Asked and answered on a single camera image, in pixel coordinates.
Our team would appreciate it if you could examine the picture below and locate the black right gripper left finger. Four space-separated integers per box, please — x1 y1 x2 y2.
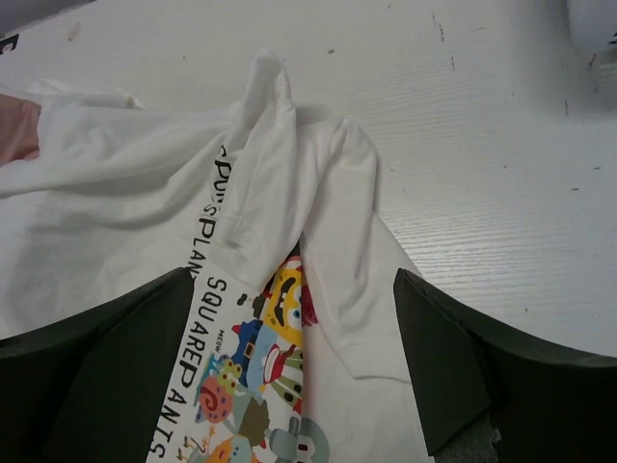
1 268 194 462

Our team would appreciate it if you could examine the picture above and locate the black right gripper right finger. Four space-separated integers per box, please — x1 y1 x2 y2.
393 269 616 462

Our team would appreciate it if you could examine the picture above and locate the white SpongeBob print t-shirt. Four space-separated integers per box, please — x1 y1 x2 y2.
1 52 428 462

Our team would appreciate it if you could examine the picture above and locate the folded pink t-shirt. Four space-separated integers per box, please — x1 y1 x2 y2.
0 95 40 166

